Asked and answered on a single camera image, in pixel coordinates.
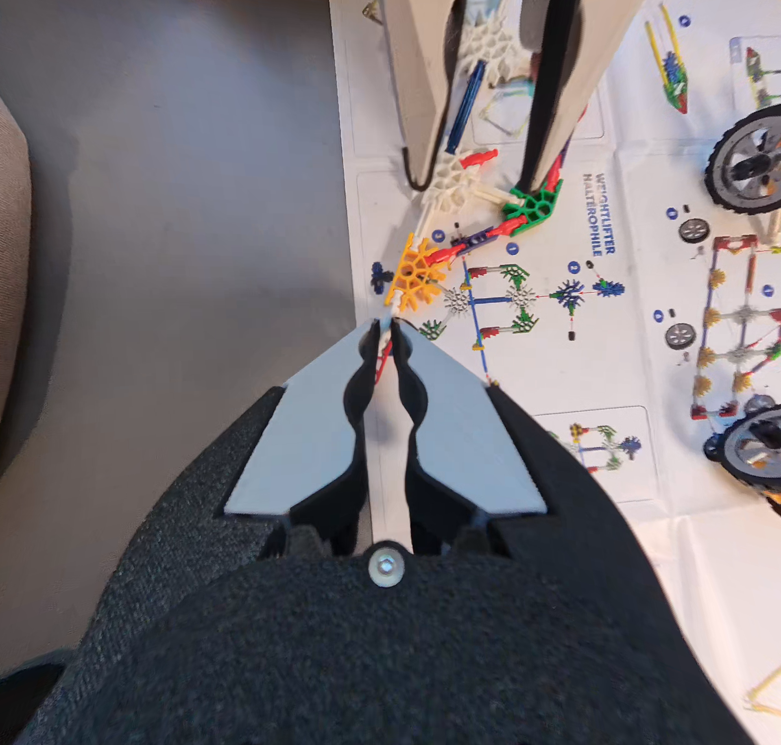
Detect green connector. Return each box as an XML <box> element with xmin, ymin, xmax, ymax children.
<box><xmin>502</xmin><ymin>179</ymin><xmax>564</xmax><ymax>229</ymax></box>

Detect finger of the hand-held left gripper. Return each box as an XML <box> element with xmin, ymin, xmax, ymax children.
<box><xmin>373</xmin><ymin>0</ymin><xmax>472</xmax><ymax>193</ymax></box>
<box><xmin>517</xmin><ymin>0</ymin><xmax>664</xmax><ymax>194</ymax></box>

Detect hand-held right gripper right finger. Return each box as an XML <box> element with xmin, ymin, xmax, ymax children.
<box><xmin>389</xmin><ymin>318</ymin><xmax>549</xmax><ymax>521</ymax></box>

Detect toy wheel pair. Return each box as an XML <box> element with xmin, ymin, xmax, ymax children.
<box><xmin>703</xmin><ymin>103</ymin><xmax>781</xmax><ymax>216</ymax></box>
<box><xmin>702</xmin><ymin>400</ymin><xmax>781</xmax><ymax>503</ymax></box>

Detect purple connector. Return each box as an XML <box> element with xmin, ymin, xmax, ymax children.
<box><xmin>449</xmin><ymin>225</ymin><xmax>497</xmax><ymax>254</ymax></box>

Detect white printed instruction sheet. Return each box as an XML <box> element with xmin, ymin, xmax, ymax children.
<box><xmin>325</xmin><ymin>0</ymin><xmax>781</xmax><ymax>745</ymax></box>

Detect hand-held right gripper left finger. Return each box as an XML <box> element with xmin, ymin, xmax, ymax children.
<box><xmin>223</xmin><ymin>320</ymin><xmax>382</xmax><ymax>518</ymax></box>

